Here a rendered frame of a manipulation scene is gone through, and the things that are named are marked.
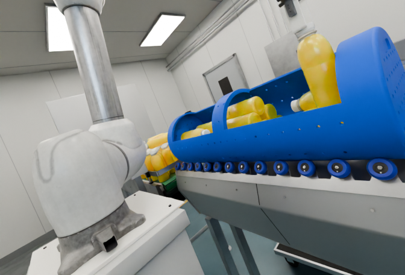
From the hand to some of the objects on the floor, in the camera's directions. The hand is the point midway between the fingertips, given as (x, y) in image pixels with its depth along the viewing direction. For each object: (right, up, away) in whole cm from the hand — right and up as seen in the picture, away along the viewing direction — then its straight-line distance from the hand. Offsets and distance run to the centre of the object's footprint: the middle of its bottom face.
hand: (299, 17), depth 43 cm
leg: (+5, -137, +68) cm, 153 cm away
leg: (+15, -133, +76) cm, 154 cm away
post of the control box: (-27, -150, +77) cm, 170 cm away
